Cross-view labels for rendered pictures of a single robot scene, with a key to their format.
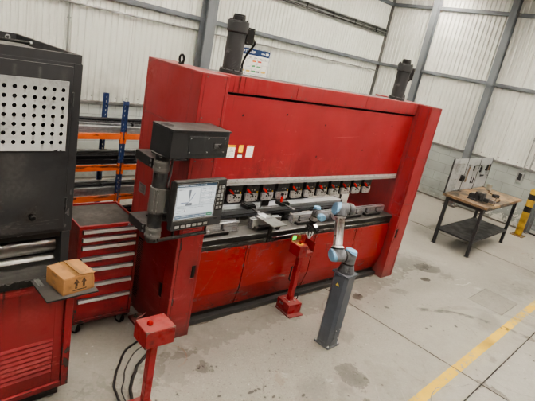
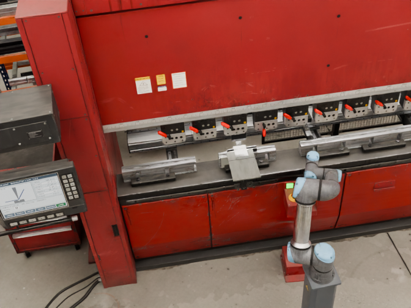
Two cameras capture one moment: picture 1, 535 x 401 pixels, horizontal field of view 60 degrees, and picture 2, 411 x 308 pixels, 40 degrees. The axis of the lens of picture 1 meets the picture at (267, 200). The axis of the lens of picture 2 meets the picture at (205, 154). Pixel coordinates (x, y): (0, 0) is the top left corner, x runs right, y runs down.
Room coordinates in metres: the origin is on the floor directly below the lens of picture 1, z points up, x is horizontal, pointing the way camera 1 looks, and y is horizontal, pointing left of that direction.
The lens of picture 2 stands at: (2.03, -1.54, 3.61)
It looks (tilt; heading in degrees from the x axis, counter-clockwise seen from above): 44 degrees down; 39
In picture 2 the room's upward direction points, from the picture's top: 5 degrees counter-clockwise
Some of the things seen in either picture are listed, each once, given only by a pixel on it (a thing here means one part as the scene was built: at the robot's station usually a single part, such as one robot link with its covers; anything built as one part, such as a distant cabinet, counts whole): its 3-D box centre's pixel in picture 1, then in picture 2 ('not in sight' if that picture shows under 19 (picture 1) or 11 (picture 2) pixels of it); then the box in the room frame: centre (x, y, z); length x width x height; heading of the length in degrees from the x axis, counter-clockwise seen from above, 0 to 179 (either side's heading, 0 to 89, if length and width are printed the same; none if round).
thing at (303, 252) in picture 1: (302, 245); (300, 198); (4.36, -0.44, 0.75); 0.20 x 0.16 x 0.18; 130
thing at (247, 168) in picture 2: (271, 220); (243, 164); (4.22, -0.08, 1.00); 0.26 x 0.18 x 0.01; 44
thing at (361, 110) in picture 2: (320, 187); (355, 103); (4.86, -0.53, 1.26); 0.15 x 0.09 x 0.17; 134
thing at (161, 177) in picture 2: (214, 233); (153, 179); (3.87, 0.41, 0.89); 0.30 x 0.05 x 0.03; 134
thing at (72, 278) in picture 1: (65, 278); not in sight; (2.38, 1.07, 1.04); 0.30 x 0.26 x 0.12; 138
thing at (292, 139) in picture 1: (322, 144); (344, 42); (4.78, -0.44, 1.74); 3.00 x 0.08 x 0.80; 134
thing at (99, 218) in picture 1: (95, 266); (38, 194); (3.53, 1.34, 0.50); 0.50 x 0.50 x 1.00; 44
